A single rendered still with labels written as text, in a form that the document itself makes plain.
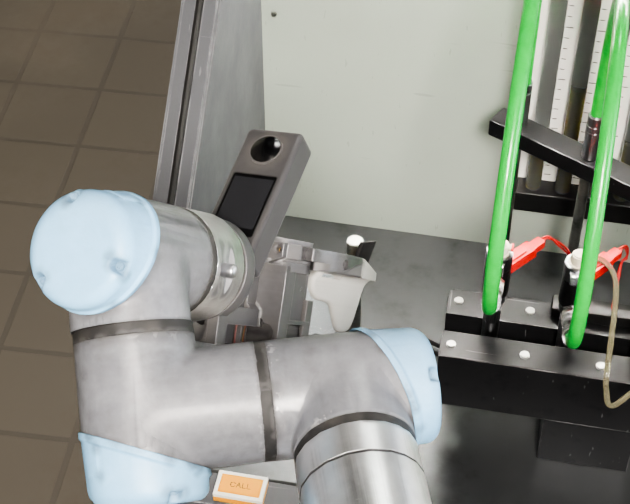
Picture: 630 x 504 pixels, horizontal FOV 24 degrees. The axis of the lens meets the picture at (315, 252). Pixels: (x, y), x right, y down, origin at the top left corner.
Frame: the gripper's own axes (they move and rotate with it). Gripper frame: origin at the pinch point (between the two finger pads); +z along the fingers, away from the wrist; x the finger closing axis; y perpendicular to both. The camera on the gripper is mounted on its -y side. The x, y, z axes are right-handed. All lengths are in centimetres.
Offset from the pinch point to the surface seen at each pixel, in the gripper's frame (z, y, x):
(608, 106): 16.0, -17.0, 17.2
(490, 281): 13.0, -0.5, 9.8
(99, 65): 180, -44, -149
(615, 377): 44.3, 6.7, 14.5
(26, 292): 135, 10, -127
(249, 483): 22.8, 22.2, -15.2
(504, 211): 9.9, -6.4, 11.2
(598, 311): 47.3, 0.1, 11.0
